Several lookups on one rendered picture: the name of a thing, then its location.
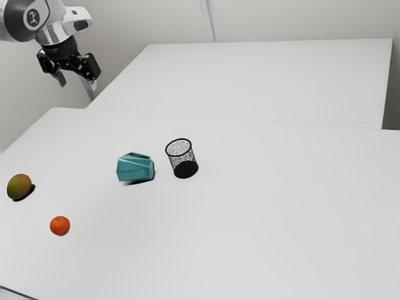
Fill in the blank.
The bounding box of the orange fruit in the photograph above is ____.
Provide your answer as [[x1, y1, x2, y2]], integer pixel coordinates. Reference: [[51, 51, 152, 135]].
[[49, 215, 71, 238]]

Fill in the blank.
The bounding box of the teal faceted mug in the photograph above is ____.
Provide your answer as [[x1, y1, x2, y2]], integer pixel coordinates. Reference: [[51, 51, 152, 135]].
[[116, 151, 156, 183]]

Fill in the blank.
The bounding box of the black mesh pen holder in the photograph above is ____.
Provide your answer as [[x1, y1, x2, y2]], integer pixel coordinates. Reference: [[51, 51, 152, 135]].
[[164, 137, 200, 180]]

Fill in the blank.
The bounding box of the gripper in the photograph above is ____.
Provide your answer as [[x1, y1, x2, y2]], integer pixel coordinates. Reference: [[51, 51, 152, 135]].
[[36, 36, 103, 102]]

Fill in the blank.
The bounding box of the green red mango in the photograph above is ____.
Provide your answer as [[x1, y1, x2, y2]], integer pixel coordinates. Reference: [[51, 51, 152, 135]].
[[6, 173, 33, 201]]

